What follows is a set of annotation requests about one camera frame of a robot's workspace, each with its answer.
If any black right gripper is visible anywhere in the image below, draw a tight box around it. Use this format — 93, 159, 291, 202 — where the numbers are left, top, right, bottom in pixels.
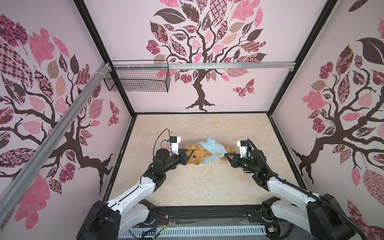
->
225, 152, 258, 176

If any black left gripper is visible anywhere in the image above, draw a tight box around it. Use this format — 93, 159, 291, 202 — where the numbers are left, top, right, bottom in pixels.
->
162, 147, 194, 174

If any brown plush teddy bear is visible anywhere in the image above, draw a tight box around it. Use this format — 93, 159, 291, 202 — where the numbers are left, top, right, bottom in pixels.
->
185, 144, 237, 165

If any light blue teddy shirt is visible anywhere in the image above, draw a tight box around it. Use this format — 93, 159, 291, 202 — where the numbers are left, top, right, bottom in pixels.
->
197, 137, 228, 165

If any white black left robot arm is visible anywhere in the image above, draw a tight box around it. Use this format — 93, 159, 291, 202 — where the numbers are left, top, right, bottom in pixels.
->
76, 149, 194, 240

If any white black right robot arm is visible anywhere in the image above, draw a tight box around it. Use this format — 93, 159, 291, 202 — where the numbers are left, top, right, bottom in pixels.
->
225, 150, 357, 240

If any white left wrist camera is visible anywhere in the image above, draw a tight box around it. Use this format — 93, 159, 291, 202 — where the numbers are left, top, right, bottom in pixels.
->
168, 136, 181, 155

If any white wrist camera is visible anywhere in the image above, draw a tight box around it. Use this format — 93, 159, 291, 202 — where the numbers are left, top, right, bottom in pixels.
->
237, 140, 249, 158
168, 136, 181, 155

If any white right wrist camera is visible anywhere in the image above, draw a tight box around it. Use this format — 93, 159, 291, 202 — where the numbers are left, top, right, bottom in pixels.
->
237, 140, 249, 158

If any thin black camera cable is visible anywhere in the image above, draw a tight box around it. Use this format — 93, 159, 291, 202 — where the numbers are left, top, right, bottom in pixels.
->
152, 128, 172, 157

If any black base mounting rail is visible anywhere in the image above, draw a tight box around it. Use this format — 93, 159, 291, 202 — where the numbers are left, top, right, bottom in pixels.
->
89, 204, 301, 229

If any white slotted cable duct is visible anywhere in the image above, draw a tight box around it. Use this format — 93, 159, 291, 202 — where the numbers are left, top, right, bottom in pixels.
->
118, 226, 267, 240

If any black wire mesh basket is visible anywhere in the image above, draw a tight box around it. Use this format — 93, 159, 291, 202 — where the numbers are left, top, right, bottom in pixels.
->
104, 60, 171, 93

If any black corrugated cable conduit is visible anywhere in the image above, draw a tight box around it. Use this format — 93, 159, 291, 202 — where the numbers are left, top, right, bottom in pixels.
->
246, 138, 368, 240

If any aluminium rail back wall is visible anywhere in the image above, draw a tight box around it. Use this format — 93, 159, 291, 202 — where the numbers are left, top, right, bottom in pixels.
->
112, 60, 296, 70

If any aluminium rail wall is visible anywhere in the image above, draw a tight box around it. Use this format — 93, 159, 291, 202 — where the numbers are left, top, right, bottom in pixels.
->
112, 60, 296, 70
1, 63, 112, 224

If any aluminium rail left wall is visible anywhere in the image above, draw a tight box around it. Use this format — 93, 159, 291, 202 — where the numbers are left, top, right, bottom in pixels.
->
1, 63, 112, 224

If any black corner frame post left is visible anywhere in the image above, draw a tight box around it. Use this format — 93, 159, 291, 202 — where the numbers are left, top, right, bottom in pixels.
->
74, 0, 136, 118

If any black corner frame post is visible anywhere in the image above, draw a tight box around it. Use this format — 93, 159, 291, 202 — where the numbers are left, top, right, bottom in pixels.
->
74, 0, 136, 118
267, 0, 339, 116

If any black corner frame post right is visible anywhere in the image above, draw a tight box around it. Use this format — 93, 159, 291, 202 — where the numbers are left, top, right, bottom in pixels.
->
267, 0, 339, 116

